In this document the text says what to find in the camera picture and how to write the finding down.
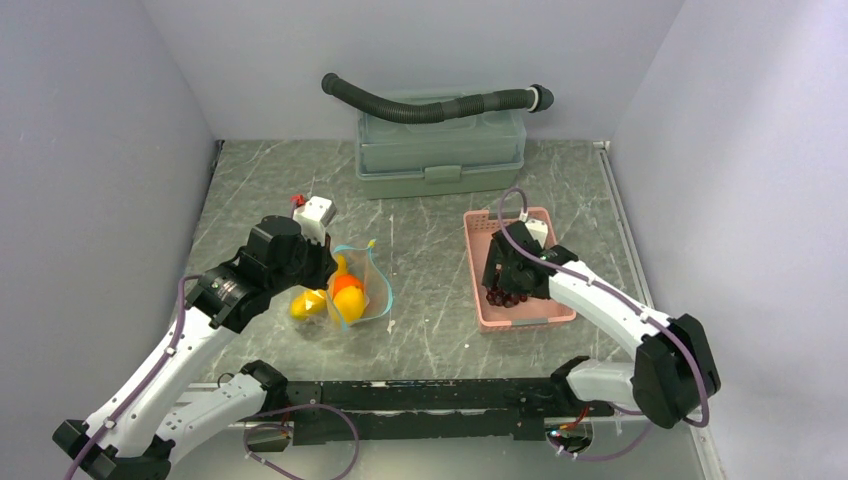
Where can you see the orange fruit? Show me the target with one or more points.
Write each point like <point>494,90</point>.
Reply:
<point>340,283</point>

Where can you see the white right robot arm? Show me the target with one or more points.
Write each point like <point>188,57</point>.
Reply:
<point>670,373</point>

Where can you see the yellow lemon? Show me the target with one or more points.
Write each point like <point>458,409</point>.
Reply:
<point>308,304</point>

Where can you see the pink perforated plastic basket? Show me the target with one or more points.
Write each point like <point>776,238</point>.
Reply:
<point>479,226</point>

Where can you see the clear zip top bag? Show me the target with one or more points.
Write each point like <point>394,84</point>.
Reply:
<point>378,291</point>

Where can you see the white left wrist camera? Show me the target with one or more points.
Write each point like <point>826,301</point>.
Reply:
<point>314,212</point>

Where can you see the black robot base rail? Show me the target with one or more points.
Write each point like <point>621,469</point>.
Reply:
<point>523,409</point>

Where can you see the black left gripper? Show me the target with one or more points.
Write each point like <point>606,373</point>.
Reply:
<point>325,266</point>

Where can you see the green plastic storage box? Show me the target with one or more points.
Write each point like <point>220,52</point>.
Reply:
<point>472,154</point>

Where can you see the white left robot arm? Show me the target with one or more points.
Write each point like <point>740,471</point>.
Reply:
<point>139,433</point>

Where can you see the yellow bell pepper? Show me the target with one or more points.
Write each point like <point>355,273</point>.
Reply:
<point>341,262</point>

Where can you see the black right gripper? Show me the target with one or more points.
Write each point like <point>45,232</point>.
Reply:
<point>495,258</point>

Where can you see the yellow mango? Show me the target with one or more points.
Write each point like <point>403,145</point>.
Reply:
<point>348,306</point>

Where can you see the dark red grape bunch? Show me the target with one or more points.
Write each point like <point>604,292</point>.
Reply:
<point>497,297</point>

